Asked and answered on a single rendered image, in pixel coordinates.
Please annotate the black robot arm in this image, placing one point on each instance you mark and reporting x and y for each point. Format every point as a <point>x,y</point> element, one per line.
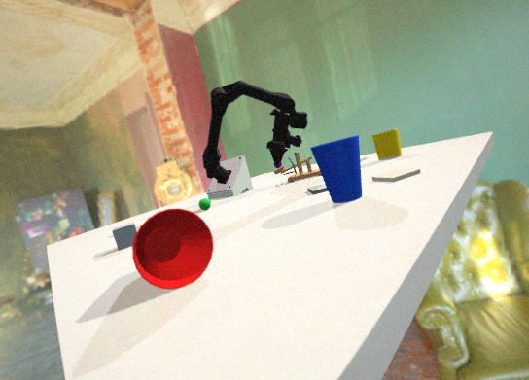
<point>221,97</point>

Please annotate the blue cup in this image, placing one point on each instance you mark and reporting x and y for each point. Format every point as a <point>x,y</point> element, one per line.
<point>339,164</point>

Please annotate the green ball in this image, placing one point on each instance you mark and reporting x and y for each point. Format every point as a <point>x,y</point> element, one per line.
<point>204,204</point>

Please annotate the yellow cup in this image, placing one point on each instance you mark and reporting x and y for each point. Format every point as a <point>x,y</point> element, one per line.
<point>387,144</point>

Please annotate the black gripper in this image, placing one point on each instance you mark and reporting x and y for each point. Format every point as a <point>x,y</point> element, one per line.
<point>277,146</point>

